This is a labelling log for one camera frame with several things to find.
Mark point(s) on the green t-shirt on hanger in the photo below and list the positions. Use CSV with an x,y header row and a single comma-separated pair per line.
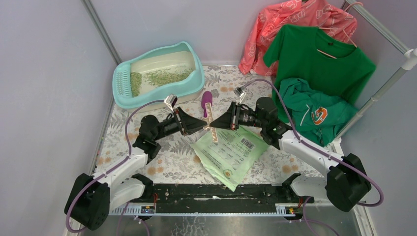
x,y
328,65

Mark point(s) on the metal clothes rack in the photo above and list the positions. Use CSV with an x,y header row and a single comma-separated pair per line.
x,y
385,135

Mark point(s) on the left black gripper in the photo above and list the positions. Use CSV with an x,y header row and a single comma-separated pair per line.
x,y
191,124

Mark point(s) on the purple litter scoop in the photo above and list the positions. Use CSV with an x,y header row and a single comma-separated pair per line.
x,y
206,98

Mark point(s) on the green litter pile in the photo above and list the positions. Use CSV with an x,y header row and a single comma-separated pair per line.
x,y
156,78

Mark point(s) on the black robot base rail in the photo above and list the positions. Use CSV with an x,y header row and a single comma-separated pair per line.
x,y
218,199

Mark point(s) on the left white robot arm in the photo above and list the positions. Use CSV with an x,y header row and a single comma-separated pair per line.
x,y
93,197

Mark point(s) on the teal cat litter box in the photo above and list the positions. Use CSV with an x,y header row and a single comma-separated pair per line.
x,y
180,55

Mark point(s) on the green cat litter bag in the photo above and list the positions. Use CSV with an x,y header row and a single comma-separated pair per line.
x,y
232,156

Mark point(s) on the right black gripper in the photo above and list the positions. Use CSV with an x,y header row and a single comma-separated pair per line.
x,y
230,119

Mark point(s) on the floral patterned mat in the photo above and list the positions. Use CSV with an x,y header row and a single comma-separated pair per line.
x,y
177,162

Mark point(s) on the pink patterned garment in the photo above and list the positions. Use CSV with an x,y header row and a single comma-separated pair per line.
x,y
336,22

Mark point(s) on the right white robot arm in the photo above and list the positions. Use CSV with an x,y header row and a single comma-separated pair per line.
x,y
343,181

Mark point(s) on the green jersey with orange logo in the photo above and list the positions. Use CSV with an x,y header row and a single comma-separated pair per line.
x,y
317,116

